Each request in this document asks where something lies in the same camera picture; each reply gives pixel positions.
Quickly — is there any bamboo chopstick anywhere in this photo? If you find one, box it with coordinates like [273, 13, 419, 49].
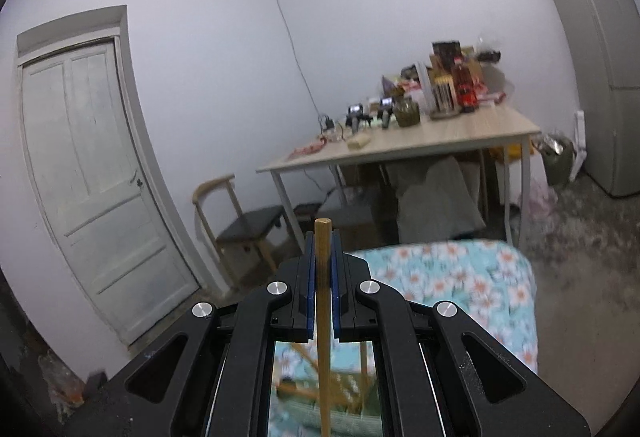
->
[314, 218, 332, 437]
[276, 382, 318, 402]
[288, 343, 319, 373]

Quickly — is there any wooden chair black seat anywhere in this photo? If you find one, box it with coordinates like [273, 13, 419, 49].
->
[192, 174, 284, 289]

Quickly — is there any green glass jar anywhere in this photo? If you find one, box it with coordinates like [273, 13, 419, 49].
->
[393, 97, 421, 128]

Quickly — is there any floral blue quilt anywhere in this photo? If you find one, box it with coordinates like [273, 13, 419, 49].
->
[267, 239, 540, 437]

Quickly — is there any grey wooden desk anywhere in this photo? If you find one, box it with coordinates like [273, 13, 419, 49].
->
[257, 104, 541, 251]

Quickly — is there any green perforated utensil holder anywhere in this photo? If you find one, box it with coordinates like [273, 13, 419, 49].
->
[267, 396, 384, 437]

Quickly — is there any red bottle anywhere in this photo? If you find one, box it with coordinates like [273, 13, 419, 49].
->
[451, 56, 477, 113]

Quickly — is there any yellow plastic bag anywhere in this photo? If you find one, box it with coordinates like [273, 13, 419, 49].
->
[489, 143, 523, 164]

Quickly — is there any white panel door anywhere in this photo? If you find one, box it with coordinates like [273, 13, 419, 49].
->
[22, 42, 198, 345]

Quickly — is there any silver refrigerator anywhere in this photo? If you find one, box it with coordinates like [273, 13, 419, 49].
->
[553, 0, 639, 196]

